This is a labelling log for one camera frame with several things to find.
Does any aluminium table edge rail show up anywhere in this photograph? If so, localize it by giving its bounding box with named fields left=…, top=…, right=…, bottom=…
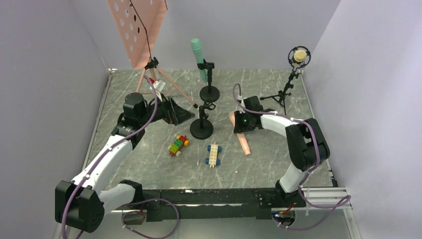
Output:
left=81, top=68, right=117, bottom=171

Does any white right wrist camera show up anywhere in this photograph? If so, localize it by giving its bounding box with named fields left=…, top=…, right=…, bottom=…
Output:
left=237, top=96, right=245, bottom=113

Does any pink music stand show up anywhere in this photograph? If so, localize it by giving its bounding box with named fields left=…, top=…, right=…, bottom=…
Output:
left=107, top=0, right=198, bottom=109

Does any red green brick car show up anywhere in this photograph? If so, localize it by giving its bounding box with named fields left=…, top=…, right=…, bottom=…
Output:
left=168, top=135, right=190, bottom=157

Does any teal green microphone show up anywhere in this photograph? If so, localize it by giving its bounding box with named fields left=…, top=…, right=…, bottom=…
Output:
left=191, top=38, right=207, bottom=83

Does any white blue brick car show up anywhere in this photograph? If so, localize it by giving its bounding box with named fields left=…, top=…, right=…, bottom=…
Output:
left=206, top=143, right=222, bottom=168

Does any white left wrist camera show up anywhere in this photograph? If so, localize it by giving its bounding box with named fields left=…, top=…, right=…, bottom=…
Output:
left=149, top=78, right=166, bottom=102

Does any yellow cream microphone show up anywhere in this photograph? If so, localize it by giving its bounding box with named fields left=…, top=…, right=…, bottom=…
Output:
left=293, top=49, right=308, bottom=63

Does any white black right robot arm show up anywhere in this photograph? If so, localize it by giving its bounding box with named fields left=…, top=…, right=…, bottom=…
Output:
left=229, top=96, right=330, bottom=197

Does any black shock-mount tripod stand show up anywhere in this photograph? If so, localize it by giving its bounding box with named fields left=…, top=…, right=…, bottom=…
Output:
left=259, top=46, right=312, bottom=115

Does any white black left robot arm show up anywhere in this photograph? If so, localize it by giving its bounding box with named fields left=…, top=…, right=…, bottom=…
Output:
left=55, top=93, right=178, bottom=239

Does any black round-base mic stand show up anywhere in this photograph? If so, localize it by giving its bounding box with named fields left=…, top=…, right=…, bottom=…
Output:
left=197, top=59, right=220, bottom=103

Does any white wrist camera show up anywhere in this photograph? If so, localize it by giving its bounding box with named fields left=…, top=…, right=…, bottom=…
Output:
left=149, top=78, right=166, bottom=102
left=237, top=96, right=245, bottom=113

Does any front aluminium rail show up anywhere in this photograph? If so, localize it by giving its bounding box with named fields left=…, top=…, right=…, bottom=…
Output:
left=52, top=187, right=352, bottom=215

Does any pink microphone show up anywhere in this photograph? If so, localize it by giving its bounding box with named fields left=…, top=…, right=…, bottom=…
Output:
left=228, top=112, right=251, bottom=155

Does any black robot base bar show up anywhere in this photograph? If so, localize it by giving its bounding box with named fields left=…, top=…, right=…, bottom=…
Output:
left=123, top=188, right=306, bottom=222

